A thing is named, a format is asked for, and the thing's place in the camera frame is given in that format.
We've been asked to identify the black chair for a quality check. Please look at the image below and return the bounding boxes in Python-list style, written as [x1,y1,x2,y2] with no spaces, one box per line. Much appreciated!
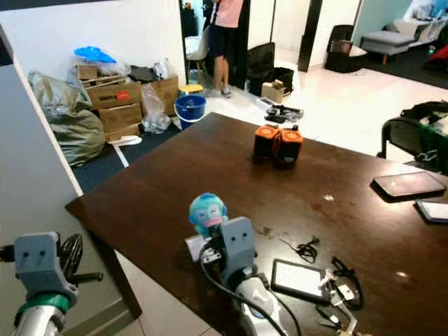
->
[377,115,448,177]

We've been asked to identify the labelled cardboard box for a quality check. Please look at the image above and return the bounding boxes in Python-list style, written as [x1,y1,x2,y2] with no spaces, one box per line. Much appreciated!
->
[87,81,145,110]

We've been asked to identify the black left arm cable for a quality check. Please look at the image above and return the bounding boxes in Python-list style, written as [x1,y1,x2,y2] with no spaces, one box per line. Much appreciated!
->
[0,244,17,263]

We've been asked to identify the blue bucket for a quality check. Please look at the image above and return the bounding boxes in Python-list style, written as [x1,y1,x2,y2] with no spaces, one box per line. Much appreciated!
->
[174,94,208,131]

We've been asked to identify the small open cardboard box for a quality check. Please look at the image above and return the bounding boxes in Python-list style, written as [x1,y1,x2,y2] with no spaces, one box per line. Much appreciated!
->
[260,80,286,104]

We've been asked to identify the large silver key bunch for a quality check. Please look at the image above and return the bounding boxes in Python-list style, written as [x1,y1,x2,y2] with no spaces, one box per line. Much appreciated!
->
[316,257,366,335]

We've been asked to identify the black tablet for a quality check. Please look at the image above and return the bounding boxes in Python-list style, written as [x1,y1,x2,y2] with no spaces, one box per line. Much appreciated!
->
[370,171,448,204]

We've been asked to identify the person in pink shirt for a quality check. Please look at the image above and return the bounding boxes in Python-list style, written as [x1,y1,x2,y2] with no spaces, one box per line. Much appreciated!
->
[205,0,246,98]

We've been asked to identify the white phone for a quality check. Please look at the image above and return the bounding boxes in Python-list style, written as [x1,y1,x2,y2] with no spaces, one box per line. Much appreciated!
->
[414,199,448,225]

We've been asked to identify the white paper card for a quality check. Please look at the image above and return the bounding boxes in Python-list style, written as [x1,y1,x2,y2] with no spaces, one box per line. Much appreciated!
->
[185,234,209,264]

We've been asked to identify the plain cardboard box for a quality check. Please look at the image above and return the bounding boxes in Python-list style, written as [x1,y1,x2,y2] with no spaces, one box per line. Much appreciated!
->
[96,103,145,135]

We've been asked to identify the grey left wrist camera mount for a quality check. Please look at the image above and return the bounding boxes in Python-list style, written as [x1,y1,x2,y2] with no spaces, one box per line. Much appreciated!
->
[13,232,65,306]

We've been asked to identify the white chair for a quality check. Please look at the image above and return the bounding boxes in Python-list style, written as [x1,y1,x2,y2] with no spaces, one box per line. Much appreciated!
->
[185,26,213,85]

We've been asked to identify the large black bag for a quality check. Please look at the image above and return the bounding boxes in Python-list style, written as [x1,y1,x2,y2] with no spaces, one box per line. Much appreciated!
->
[246,41,295,96]

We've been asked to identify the tiny cardboard box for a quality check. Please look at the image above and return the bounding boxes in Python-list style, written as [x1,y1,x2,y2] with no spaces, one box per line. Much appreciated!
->
[75,64,99,81]

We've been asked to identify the grey-green sack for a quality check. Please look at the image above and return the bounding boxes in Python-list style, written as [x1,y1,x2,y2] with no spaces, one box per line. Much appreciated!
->
[27,69,107,168]

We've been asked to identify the yellow round stool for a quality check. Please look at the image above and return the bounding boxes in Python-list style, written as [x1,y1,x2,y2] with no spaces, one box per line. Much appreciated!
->
[178,83,204,96]

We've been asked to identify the black shoes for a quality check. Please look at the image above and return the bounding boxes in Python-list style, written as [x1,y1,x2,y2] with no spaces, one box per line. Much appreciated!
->
[265,104,306,124]

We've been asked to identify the tall cardboard box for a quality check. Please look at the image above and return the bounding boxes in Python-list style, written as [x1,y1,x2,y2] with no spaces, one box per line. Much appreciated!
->
[150,75,181,117]

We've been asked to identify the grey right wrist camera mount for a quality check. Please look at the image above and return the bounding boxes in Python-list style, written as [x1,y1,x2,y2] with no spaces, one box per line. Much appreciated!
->
[220,215,257,282]

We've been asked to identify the black-framed white screen device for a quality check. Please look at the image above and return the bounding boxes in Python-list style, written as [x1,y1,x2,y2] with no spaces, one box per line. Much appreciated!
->
[270,258,331,306]

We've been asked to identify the blue plastic bag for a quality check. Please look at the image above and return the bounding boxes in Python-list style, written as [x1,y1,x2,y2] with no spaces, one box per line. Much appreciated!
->
[73,45,117,64]

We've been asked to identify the grey sofa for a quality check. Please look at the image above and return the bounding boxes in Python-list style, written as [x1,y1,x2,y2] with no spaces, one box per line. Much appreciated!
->
[360,17,448,65]

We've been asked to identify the orange and black battery pack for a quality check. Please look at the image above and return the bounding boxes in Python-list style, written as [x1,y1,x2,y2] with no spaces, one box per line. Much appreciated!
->
[276,125,305,169]
[253,124,281,164]

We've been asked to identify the clear plastic bag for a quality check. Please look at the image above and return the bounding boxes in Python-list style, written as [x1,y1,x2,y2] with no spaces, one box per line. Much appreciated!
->
[141,82,173,134]

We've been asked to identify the black bag on chair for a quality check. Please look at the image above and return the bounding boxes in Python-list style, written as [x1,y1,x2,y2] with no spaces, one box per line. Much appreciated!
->
[400,100,448,124]

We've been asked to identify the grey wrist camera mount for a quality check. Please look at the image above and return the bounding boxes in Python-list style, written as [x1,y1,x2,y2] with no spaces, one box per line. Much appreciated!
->
[13,232,65,306]
[220,215,257,282]

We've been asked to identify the silver key with black cord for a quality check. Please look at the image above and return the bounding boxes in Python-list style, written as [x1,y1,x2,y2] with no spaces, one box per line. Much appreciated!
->
[279,235,321,264]

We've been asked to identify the blue plush monkey toy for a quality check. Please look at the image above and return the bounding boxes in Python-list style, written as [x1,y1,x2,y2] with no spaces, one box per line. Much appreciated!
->
[188,192,229,239]

